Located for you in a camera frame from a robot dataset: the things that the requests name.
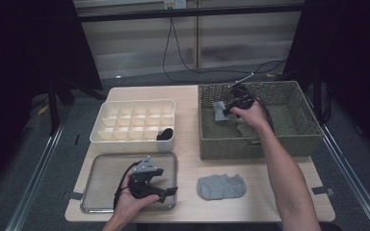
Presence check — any green woven basket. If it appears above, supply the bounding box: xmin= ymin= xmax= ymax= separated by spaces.
xmin=198 ymin=80 xmax=325 ymax=161

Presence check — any right hand-held gripper cable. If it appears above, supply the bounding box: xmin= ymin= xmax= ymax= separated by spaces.
xmin=253 ymin=95 xmax=276 ymax=133

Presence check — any person's left hand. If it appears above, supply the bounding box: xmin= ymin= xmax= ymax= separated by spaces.
xmin=115 ymin=178 xmax=162 ymax=223

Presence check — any black horizontal bar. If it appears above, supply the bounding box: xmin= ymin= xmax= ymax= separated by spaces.
xmin=76 ymin=4 xmax=306 ymax=23

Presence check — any white wall socket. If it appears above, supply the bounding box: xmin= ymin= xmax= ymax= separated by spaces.
xmin=163 ymin=0 xmax=187 ymax=10

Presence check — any black curtain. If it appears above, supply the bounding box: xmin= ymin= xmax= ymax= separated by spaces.
xmin=282 ymin=0 xmax=370 ymax=162
xmin=0 ymin=0 xmax=104 ymax=196

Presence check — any person's right hand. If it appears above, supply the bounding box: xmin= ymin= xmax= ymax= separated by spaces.
xmin=230 ymin=99 xmax=272 ymax=139

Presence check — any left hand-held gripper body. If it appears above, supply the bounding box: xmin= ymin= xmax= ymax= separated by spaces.
xmin=128 ymin=155 xmax=169 ymax=201

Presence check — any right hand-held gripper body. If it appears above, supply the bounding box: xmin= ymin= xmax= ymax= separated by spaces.
xmin=227 ymin=72 xmax=257 ymax=110

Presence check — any black floor cable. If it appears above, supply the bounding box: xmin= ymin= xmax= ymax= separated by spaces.
xmin=162 ymin=17 xmax=288 ymax=84
xmin=171 ymin=17 xmax=288 ymax=75

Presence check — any black sock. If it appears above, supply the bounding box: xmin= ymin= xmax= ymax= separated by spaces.
xmin=155 ymin=127 xmax=174 ymax=141

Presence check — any clear plastic lid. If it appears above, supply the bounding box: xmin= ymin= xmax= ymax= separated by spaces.
xmin=80 ymin=151 xmax=178 ymax=215

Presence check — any grey sock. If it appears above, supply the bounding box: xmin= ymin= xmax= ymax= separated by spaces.
xmin=212 ymin=100 xmax=231 ymax=122
xmin=196 ymin=173 xmax=248 ymax=202

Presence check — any white compartment storage box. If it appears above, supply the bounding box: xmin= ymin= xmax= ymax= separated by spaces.
xmin=90 ymin=98 xmax=177 ymax=154

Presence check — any grey tape piece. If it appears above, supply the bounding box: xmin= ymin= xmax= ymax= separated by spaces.
xmin=61 ymin=191 xmax=85 ymax=201
xmin=311 ymin=187 xmax=335 ymax=197

